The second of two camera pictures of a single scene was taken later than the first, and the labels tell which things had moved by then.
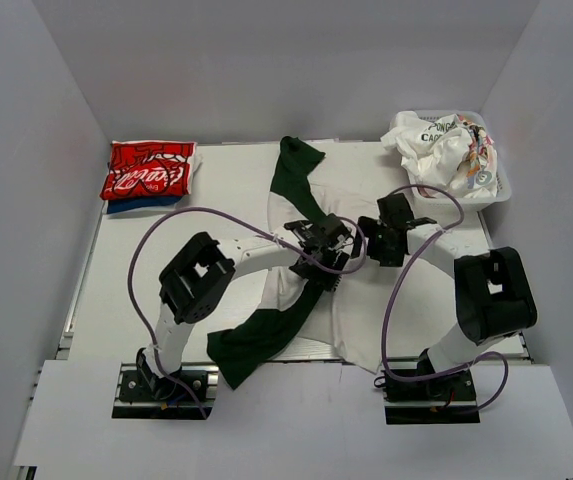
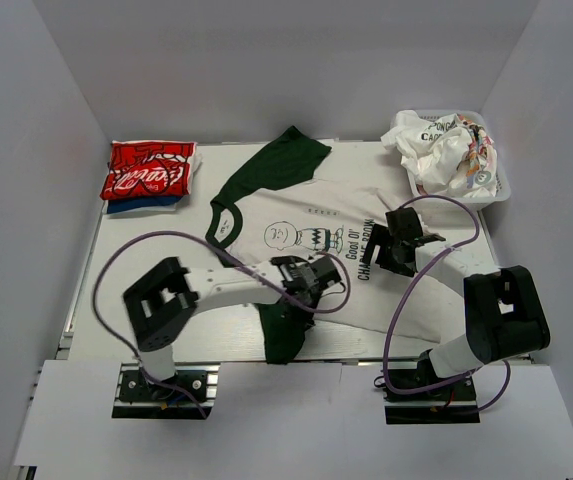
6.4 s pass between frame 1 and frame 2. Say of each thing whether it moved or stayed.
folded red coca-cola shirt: stayed
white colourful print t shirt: stayed
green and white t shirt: moved
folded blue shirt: stayed
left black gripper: moved
